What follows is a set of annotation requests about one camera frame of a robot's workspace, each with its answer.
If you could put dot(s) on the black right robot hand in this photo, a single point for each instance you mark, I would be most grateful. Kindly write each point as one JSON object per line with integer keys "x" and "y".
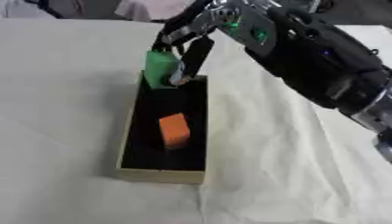
{"x": 190, "y": 43}

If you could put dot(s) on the green rectangular block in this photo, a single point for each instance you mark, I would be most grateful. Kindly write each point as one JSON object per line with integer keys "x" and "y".
{"x": 159, "y": 68}

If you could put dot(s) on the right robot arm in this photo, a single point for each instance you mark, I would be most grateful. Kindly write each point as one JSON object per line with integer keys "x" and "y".
{"x": 316, "y": 61}

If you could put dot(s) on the tan box with black inside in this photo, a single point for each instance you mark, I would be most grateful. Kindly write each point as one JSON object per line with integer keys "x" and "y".
{"x": 164, "y": 137}

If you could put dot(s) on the orange rectangular block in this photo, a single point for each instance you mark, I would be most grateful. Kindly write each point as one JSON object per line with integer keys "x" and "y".
{"x": 174, "y": 130}

